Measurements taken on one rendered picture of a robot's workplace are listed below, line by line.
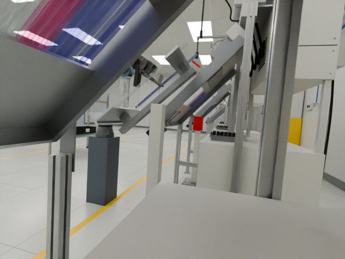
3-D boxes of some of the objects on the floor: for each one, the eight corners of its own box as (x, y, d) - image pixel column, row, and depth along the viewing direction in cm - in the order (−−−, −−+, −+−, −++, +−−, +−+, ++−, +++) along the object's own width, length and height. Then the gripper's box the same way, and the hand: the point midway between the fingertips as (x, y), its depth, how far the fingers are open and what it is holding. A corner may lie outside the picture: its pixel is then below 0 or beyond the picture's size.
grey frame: (143, 234, 122) (163, -87, 109) (173, 190, 197) (187, -2, 184) (233, 255, 108) (269, -108, 95) (228, 200, 184) (248, -7, 171)
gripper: (137, 52, 102) (167, 74, 99) (144, 57, 112) (172, 78, 108) (128, 65, 104) (157, 88, 100) (136, 70, 114) (163, 91, 110)
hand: (160, 86), depth 105 cm, fingers closed, pressing on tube
